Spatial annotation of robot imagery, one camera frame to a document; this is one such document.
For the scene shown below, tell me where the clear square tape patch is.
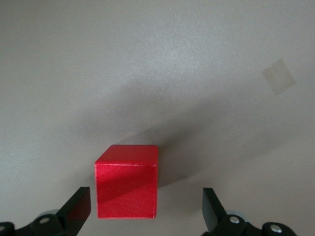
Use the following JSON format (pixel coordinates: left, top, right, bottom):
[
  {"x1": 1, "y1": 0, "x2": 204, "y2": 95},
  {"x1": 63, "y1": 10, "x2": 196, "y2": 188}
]
[{"x1": 261, "y1": 58, "x2": 297, "y2": 97}]

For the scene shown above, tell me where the red wooden block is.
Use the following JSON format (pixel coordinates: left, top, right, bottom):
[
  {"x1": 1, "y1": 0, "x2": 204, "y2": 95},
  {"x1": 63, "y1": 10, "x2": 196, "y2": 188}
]
[{"x1": 94, "y1": 144, "x2": 158, "y2": 219}]

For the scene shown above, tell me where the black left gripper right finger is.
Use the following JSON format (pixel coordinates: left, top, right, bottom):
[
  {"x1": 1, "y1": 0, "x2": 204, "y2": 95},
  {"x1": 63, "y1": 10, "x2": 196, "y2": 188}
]
[{"x1": 202, "y1": 187, "x2": 297, "y2": 236}]

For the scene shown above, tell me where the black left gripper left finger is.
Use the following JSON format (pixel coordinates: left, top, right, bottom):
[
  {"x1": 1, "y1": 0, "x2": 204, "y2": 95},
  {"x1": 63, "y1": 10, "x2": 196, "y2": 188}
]
[{"x1": 0, "y1": 186, "x2": 92, "y2": 236}]

